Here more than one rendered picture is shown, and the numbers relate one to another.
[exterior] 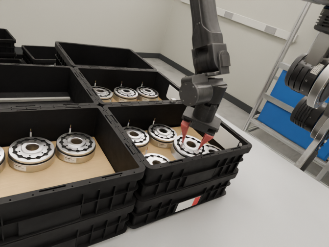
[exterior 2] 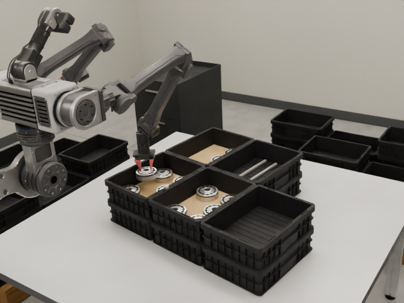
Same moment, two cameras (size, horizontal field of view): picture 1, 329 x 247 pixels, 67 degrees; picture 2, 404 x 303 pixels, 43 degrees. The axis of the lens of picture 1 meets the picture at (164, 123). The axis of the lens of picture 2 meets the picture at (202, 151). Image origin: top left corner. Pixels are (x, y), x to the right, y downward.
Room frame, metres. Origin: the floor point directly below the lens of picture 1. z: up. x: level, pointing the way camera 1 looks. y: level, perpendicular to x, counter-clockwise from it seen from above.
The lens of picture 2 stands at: (2.88, -0.04, 2.05)
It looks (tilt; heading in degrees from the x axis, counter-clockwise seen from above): 25 degrees down; 174
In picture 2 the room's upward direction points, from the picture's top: 3 degrees counter-clockwise
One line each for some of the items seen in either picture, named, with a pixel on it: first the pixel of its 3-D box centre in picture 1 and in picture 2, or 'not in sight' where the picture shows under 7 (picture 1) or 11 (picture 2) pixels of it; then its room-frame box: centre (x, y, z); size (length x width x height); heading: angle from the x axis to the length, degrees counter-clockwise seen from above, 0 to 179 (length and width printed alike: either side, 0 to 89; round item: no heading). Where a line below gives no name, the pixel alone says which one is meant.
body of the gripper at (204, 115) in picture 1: (204, 111); (143, 148); (0.62, -0.09, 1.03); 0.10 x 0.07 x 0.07; 82
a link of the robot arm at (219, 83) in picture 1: (211, 90); (143, 136); (0.61, -0.09, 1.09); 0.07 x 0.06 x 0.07; 140
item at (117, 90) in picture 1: (126, 92); (214, 210); (0.96, 0.19, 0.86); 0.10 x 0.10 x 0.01
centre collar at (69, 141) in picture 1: (76, 141); not in sight; (0.54, 0.21, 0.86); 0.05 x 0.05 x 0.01
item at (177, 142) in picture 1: (190, 146); (146, 171); (0.62, -0.09, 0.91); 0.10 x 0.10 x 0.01
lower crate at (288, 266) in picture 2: not in sight; (258, 247); (1.13, 0.35, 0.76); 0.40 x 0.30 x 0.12; 132
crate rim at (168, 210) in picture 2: (135, 86); (203, 193); (0.91, 0.15, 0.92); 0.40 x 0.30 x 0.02; 132
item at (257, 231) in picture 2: (105, 68); (258, 226); (1.13, 0.35, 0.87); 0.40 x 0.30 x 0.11; 132
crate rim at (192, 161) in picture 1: (178, 129); (156, 175); (0.68, -0.05, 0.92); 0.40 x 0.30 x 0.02; 132
